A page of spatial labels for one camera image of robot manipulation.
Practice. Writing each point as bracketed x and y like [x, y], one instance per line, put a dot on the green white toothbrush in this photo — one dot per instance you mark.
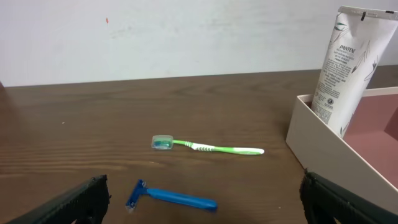
[166, 142]

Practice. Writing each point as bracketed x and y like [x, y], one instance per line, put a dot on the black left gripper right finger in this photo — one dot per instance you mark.
[325, 202]

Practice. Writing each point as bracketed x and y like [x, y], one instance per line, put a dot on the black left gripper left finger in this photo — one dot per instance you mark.
[85, 203]

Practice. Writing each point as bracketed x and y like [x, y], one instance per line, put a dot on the white box pink interior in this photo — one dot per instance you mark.
[364, 161]

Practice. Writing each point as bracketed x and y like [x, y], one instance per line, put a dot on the white Pantene tube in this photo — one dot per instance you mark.
[357, 43]

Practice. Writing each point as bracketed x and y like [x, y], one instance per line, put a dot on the blue disposable razor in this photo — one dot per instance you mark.
[140, 189]

